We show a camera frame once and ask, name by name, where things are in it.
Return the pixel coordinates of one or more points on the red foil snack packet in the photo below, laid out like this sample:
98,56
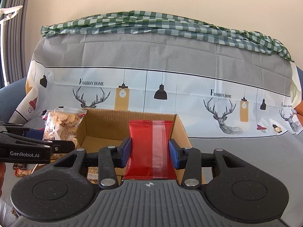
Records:
149,158

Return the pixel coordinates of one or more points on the green checked cloth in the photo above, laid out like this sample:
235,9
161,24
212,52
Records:
135,22

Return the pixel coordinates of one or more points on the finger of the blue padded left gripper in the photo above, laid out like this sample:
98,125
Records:
35,134

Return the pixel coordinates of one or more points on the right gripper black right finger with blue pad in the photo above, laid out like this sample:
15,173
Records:
189,160

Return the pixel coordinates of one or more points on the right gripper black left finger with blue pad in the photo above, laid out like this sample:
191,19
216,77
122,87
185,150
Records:
112,157

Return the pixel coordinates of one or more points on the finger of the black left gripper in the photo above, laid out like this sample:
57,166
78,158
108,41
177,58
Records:
62,146

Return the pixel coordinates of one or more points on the dark brown chocolate snack pack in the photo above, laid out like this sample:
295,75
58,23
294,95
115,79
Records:
92,174

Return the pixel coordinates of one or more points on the red-ended clear candy bar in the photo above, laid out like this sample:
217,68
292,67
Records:
22,173

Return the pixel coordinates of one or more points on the blue sofa armrest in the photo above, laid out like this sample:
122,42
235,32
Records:
10,98

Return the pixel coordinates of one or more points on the grey curtain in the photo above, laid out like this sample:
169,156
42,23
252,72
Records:
14,35

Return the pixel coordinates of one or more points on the white floor stand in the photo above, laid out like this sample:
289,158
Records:
9,13

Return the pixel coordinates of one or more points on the clear bag of cookies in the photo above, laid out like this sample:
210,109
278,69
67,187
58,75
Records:
62,124

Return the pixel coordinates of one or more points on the person's left hand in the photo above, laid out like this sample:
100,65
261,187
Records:
2,175

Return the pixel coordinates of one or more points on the brown cardboard box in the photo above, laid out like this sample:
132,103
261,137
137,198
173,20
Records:
101,128

